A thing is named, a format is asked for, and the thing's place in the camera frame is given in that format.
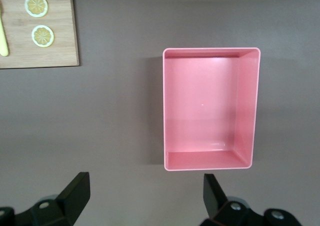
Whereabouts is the wooden cutting board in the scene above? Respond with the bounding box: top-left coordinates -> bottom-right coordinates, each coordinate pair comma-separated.
0,0 -> 81,70

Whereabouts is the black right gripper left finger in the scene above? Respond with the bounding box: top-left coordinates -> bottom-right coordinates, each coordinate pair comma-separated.
0,171 -> 92,226

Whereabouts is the lemon slice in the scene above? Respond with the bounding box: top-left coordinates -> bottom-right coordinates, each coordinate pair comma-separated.
31,24 -> 55,49
24,0 -> 49,18

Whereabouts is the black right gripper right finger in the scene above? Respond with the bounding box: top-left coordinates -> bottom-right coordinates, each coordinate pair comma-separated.
199,173 -> 301,226

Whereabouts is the yellow plastic fork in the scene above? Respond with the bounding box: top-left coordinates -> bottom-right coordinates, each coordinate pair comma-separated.
0,0 -> 10,57

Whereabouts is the pink plastic bin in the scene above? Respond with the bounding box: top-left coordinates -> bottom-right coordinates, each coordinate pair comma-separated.
162,47 -> 262,172

